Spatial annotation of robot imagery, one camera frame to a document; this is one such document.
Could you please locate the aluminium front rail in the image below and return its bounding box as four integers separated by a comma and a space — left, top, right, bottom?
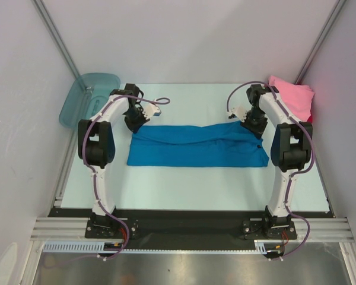
30, 217, 354, 243

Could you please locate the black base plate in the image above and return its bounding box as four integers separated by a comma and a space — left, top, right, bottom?
47, 208, 336, 252

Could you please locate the aluminium frame post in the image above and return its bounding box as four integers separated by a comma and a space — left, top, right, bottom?
31, 0, 81, 79
294, 0, 349, 84

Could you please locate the teal translucent plastic bin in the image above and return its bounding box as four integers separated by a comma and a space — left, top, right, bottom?
59, 72, 120, 129

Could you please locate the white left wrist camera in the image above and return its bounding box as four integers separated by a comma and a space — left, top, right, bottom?
143, 103, 161, 119

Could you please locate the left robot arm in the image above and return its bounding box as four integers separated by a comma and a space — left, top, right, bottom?
78, 83, 150, 216

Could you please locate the left aluminium frame post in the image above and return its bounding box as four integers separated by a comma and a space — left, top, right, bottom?
31, 0, 81, 79

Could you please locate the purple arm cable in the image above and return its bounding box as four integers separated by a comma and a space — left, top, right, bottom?
81, 96, 170, 262
226, 81, 315, 262

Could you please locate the white slotted cable duct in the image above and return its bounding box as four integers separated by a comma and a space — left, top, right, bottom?
43, 241, 281, 255

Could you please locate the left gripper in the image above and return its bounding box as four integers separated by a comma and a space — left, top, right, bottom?
124, 107, 150, 134

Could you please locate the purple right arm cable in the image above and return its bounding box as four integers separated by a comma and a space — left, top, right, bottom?
226, 81, 315, 262

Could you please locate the blue t-shirt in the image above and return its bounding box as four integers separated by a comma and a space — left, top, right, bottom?
127, 121, 269, 168

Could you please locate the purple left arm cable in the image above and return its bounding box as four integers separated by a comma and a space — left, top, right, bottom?
81, 96, 170, 262

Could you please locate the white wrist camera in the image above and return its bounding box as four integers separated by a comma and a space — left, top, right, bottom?
143, 103, 161, 119
227, 105, 248, 122

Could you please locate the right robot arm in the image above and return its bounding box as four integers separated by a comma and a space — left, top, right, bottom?
241, 81, 314, 238

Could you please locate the right aluminium frame post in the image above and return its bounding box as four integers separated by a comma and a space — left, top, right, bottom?
294, 0, 349, 84

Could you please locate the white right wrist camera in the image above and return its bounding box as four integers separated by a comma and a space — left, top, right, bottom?
227, 105, 248, 122

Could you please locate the pink folded t-shirt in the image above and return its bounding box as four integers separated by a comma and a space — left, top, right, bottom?
269, 75, 315, 122

